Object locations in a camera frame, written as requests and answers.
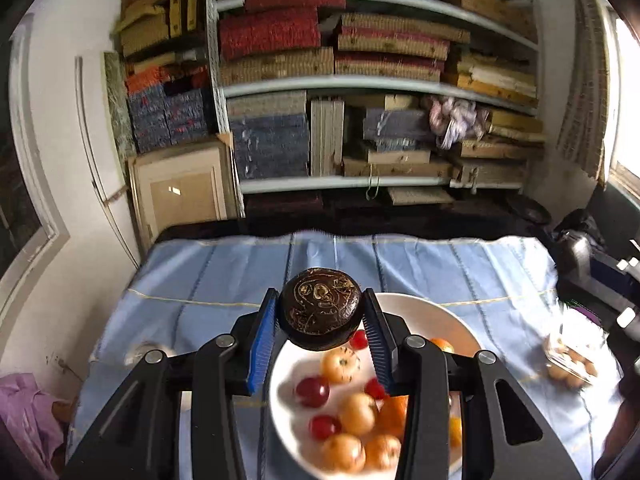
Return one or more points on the beige patterned curtain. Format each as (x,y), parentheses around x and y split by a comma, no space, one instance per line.
(582,85)

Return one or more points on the cluster of pale round fruits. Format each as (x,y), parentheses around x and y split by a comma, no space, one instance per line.
(565,372)

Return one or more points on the large tan round fruit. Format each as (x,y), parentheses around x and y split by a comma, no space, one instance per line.
(357,412)

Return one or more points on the pale pink crumpled bag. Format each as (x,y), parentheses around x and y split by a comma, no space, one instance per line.
(452,117)

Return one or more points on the dark brown round fruit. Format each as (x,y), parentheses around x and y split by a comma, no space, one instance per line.
(320,305)

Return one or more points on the orange tangerine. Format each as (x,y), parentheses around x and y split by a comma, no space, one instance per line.
(442,345)
(395,410)

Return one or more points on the bright wooden framed window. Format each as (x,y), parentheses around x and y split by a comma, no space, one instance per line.
(627,100)

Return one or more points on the stack of dark blue cases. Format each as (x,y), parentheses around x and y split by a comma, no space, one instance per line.
(395,125)

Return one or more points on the stack of tan woven boxes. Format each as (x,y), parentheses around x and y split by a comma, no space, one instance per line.
(280,65)

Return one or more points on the stack of yellow wooden boxes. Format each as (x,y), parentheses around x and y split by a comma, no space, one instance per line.
(145,30)

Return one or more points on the marbled leaning board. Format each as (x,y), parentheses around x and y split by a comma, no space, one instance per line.
(117,105)

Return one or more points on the clear plastic clamshell container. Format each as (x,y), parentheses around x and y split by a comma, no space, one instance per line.
(575,340)

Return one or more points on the white leaning strip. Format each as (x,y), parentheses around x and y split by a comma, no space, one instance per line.
(92,140)

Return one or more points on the stack of grey-blue boxes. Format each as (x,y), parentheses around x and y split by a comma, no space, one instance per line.
(270,140)

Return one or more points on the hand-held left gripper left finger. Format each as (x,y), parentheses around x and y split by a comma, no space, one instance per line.
(262,345)

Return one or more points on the tan speckled fruit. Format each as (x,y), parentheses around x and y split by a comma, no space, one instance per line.
(340,365)

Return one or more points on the white plate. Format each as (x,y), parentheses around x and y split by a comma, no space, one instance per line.
(400,310)

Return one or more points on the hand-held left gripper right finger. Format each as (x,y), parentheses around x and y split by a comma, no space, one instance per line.
(377,345)

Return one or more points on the black clothing pile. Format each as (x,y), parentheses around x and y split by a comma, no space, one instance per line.
(575,225)

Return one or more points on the stack of light wooden cases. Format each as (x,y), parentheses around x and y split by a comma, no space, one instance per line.
(495,80)

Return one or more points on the cardboard box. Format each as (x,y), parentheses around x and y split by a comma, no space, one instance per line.
(175,160)

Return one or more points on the stack of blue patterned boxes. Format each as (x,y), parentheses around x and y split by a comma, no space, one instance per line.
(165,115)

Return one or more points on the pink plastic bag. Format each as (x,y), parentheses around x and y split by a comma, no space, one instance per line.
(25,410)

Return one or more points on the small red tomato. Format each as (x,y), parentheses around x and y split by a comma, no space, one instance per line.
(374,388)
(325,426)
(358,339)

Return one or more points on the beige upright boxes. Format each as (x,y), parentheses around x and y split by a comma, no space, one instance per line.
(327,135)

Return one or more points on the orange smooth round fruit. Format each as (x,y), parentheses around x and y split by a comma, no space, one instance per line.
(382,451)

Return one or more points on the white metal shelf unit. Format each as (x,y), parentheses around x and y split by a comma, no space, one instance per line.
(325,183)

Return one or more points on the dark red plum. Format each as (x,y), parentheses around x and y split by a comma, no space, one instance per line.
(312,391)

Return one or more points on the yellow-orange round fruit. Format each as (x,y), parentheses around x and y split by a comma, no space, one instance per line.
(455,430)

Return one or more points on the grey framed window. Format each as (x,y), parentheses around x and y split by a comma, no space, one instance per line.
(20,220)

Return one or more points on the red patterned box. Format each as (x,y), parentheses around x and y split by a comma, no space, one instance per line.
(270,32)

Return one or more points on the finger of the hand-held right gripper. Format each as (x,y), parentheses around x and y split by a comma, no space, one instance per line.
(610,267)
(607,305)

